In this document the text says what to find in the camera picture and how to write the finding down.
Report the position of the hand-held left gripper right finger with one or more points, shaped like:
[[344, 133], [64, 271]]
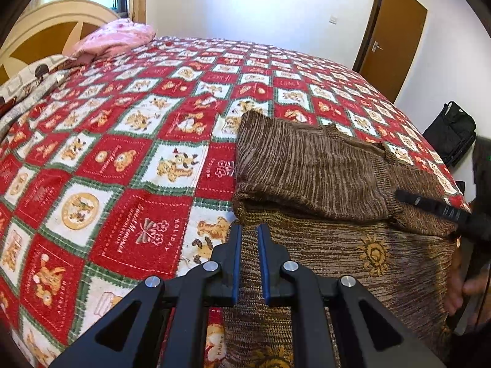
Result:
[[264, 268]]

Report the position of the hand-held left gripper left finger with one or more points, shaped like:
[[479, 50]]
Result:
[[234, 268]]

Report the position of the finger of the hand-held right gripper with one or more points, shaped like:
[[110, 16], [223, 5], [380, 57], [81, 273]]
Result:
[[433, 207]]

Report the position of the brown knitted sweater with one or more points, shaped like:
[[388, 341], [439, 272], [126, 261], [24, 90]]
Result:
[[326, 168]]

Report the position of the person's right hand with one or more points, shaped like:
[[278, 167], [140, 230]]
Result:
[[456, 283]]

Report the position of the black folded chair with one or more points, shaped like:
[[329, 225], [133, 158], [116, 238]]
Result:
[[450, 134]]

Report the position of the red checkered bear blanket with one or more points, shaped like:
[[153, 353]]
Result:
[[126, 153]]

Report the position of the brown wooden door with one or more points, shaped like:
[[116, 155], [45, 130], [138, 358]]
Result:
[[395, 42]]

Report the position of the pink pillow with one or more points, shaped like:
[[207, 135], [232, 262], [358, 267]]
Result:
[[111, 38]]

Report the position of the grey patterned quilt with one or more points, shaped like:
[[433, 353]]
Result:
[[30, 80]]

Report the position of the cream wooden headboard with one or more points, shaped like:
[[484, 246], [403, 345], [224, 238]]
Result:
[[42, 19]]

